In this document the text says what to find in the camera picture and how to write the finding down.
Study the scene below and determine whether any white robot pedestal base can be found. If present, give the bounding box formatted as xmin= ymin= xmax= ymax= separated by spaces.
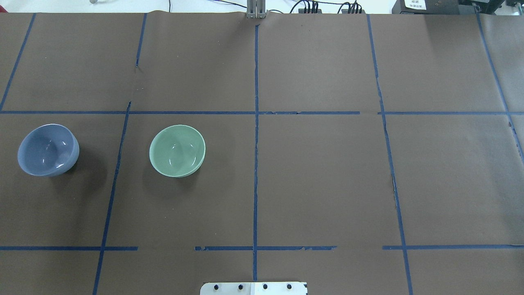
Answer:
xmin=200 ymin=281 xmax=308 ymax=295

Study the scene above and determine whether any blue ceramic bowl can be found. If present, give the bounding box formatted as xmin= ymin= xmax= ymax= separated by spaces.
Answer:
xmin=17 ymin=124 xmax=80 ymax=177

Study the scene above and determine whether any aluminium frame post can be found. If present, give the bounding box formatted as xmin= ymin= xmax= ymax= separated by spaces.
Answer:
xmin=246 ymin=0 xmax=267 ymax=19

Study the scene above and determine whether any black power strip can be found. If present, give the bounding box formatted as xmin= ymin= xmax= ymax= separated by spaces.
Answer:
xmin=293 ymin=0 xmax=322 ymax=14
xmin=337 ymin=0 xmax=365 ymax=14

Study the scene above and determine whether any black equipment box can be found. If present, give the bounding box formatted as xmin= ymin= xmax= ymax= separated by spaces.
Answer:
xmin=391 ymin=0 xmax=475 ymax=15

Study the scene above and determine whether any green ceramic bowl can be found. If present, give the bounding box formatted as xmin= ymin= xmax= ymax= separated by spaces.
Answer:
xmin=149 ymin=125 xmax=206 ymax=178

